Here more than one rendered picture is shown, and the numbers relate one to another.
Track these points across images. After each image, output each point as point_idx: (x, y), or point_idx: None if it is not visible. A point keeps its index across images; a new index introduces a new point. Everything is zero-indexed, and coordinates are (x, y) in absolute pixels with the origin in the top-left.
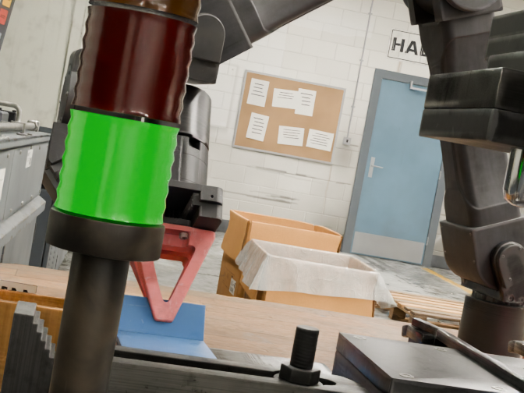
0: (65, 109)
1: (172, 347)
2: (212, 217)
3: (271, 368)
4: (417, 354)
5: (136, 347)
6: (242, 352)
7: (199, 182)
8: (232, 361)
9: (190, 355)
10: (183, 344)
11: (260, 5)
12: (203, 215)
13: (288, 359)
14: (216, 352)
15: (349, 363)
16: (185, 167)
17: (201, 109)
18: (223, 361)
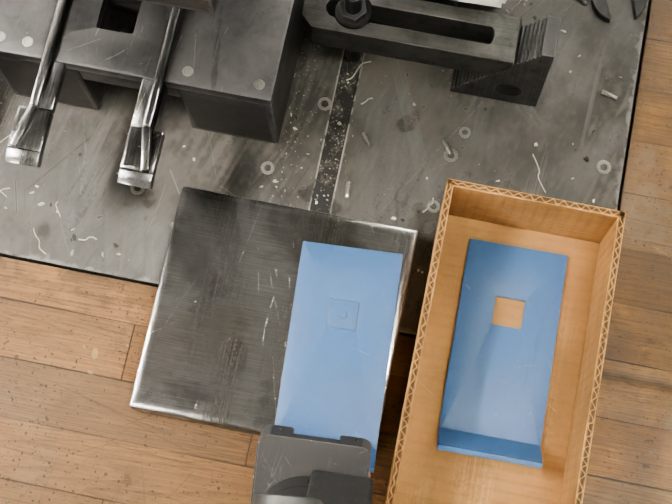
0: None
1: (325, 388)
2: (277, 425)
3: (366, 30)
4: (227, 45)
5: (371, 372)
6: (228, 423)
7: (276, 494)
8: (393, 39)
9: (424, 44)
10: (306, 408)
11: None
12: (289, 427)
13: (175, 408)
14: (266, 407)
15: (281, 65)
16: (298, 495)
17: None
18: (401, 37)
